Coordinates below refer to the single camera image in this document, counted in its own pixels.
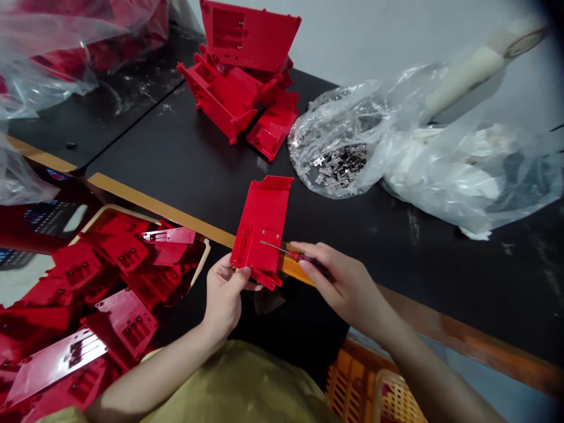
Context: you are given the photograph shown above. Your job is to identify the person's right hand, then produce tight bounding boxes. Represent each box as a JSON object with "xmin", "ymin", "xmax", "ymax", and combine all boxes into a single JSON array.
[{"xmin": 288, "ymin": 241, "xmax": 390, "ymax": 330}]

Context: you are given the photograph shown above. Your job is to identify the person's left hand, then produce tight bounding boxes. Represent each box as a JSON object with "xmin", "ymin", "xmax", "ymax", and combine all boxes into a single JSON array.
[{"xmin": 202, "ymin": 257, "xmax": 264, "ymax": 338}]

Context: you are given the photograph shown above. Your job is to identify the red handled screwdriver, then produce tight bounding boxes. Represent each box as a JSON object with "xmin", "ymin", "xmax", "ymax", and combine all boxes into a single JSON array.
[{"xmin": 259, "ymin": 240, "xmax": 337, "ymax": 283}]

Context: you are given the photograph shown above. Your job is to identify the red plastic battery casing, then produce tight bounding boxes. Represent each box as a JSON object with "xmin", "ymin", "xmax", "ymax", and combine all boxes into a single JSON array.
[{"xmin": 229, "ymin": 174, "xmax": 295, "ymax": 291}]

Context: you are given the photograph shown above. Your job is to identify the person's body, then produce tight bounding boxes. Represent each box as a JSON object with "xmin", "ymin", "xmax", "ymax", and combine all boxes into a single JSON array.
[{"xmin": 42, "ymin": 339, "xmax": 345, "ymax": 423}]

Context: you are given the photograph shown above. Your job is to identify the orange plastic basket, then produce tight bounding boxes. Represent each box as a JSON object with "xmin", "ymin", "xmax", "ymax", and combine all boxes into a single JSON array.
[{"xmin": 325, "ymin": 338, "xmax": 429, "ymax": 423}]

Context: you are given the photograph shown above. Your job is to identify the heap of red casings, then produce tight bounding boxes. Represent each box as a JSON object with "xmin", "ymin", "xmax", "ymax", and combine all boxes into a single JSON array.
[{"xmin": 0, "ymin": 214, "xmax": 208, "ymax": 423}]

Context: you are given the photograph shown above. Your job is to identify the pile of metal clips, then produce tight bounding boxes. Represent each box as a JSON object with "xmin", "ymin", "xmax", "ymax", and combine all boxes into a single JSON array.
[{"xmin": 303, "ymin": 142, "xmax": 370, "ymax": 193}]

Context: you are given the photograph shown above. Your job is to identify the clear bag with metal clips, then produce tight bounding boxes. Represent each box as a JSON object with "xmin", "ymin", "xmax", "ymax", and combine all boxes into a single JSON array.
[{"xmin": 287, "ymin": 66, "xmax": 400, "ymax": 200}]

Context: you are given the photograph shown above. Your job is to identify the clear bag with white contents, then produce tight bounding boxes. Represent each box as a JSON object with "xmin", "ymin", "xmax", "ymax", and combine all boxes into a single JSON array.
[{"xmin": 378, "ymin": 61, "xmax": 564, "ymax": 241}]

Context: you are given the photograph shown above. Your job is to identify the dark printed box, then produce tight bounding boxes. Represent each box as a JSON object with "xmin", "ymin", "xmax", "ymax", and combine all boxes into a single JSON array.
[{"xmin": 0, "ymin": 166, "xmax": 106, "ymax": 270}]

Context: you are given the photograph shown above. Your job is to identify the stack of red casings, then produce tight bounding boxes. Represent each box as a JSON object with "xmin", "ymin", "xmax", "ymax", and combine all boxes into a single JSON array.
[{"xmin": 176, "ymin": 0, "xmax": 303, "ymax": 164}]

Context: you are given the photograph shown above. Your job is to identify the empty clear plastic bag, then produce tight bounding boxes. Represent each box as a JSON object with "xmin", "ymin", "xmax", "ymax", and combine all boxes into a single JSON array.
[{"xmin": 0, "ymin": 131, "xmax": 61, "ymax": 207}]

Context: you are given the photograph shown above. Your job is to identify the white cardboard roll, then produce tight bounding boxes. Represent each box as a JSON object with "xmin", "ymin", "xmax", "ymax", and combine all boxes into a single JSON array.
[{"xmin": 424, "ymin": 19, "xmax": 552, "ymax": 126}]

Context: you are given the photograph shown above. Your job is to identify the clear bag with red parts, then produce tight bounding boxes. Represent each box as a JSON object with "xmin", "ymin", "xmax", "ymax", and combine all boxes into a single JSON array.
[{"xmin": 0, "ymin": 0, "xmax": 209, "ymax": 120}]

